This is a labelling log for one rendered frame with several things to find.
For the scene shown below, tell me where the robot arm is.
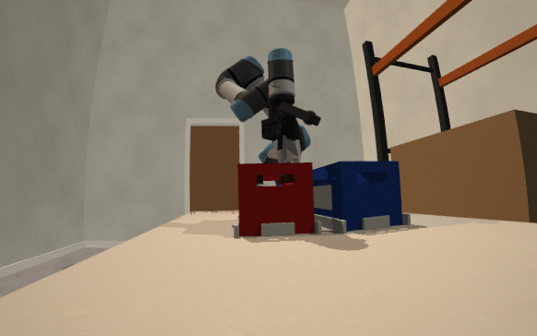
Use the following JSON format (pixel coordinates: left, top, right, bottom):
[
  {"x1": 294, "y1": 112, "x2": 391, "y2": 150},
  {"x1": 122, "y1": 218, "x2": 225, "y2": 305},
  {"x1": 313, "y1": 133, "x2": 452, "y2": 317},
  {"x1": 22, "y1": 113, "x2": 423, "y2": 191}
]
[{"x1": 216, "y1": 48, "x2": 321, "y2": 163}]

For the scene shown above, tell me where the red plastic bottle crate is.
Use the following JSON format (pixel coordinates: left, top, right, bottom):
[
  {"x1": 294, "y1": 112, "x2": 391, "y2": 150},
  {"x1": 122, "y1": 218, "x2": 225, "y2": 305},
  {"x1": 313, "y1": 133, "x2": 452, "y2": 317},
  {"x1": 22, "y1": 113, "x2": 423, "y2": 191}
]
[{"x1": 238, "y1": 162, "x2": 315, "y2": 236}]

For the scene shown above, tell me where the blue crate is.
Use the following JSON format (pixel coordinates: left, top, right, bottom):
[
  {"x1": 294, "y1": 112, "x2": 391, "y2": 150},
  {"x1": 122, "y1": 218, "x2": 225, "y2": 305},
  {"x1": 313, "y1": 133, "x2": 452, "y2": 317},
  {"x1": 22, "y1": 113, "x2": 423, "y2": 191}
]
[{"x1": 313, "y1": 162, "x2": 402, "y2": 232}]

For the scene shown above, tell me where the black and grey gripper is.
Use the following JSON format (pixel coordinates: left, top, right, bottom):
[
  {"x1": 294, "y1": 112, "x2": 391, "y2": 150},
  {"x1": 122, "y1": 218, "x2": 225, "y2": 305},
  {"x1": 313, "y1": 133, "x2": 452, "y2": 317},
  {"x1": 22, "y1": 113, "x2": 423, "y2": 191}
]
[{"x1": 261, "y1": 93, "x2": 302, "y2": 163}]

